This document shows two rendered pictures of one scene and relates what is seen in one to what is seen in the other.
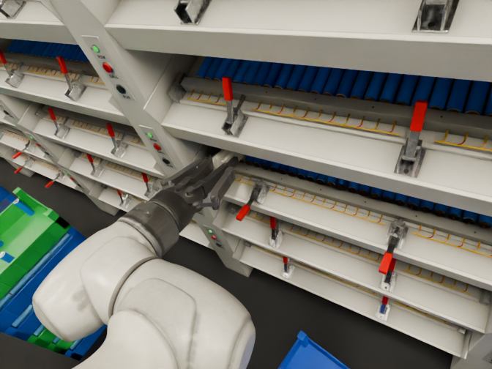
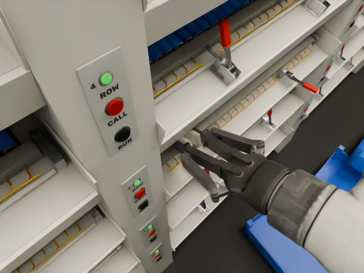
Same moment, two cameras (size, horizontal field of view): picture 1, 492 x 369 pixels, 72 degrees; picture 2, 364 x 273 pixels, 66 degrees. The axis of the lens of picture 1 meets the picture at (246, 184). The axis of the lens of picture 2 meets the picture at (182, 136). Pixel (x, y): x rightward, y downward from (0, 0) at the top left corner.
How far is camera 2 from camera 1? 60 cm
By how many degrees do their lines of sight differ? 53
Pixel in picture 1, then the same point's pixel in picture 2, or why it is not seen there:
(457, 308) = (290, 104)
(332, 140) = (279, 27)
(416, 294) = (278, 117)
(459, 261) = (307, 65)
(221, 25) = not seen: outside the picture
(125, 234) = (349, 197)
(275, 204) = not seen: hidden behind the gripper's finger
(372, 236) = (279, 91)
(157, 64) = not seen: hidden behind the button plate
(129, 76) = (149, 92)
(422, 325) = (267, 142)
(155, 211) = (303, 174)
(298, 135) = (263, 41)
